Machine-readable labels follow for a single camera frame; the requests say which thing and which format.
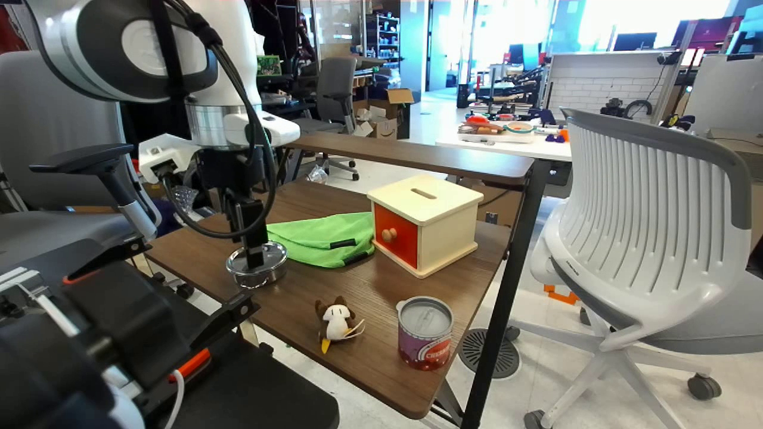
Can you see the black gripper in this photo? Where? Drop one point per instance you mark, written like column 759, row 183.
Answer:
column 234, row 170

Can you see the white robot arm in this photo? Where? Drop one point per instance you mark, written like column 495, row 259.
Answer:
column 96, row 38

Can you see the silver pot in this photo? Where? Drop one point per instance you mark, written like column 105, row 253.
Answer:
column 254, row 279

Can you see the green cloth bag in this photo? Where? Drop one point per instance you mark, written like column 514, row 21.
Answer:
column 319, row 235

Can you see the small plush toy animal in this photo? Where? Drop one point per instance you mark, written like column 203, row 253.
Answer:
column 338, row 322

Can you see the grey mesh office chair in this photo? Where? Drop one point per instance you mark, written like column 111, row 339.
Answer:
column 334, row 87

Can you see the dark brown side table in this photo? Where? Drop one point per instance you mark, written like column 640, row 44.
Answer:
column 414, row 156

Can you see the wooden box with red drawer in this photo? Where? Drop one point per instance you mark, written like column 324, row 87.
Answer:
column 430, row 229

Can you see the purple labelled tin can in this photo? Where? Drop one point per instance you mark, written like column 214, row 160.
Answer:
column 425, row 338

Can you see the round black floor base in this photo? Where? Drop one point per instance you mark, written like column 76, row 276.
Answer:
column 493, row 353

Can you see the white cluttered work table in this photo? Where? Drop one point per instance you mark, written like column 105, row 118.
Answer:
column 516, row 139

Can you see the white pegboard panel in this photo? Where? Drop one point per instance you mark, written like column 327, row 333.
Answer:
column 605, row 80

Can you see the white office chair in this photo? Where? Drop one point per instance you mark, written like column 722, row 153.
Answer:
column 653, row 205

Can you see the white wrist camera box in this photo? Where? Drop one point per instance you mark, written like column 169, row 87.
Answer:
column 163, row 156

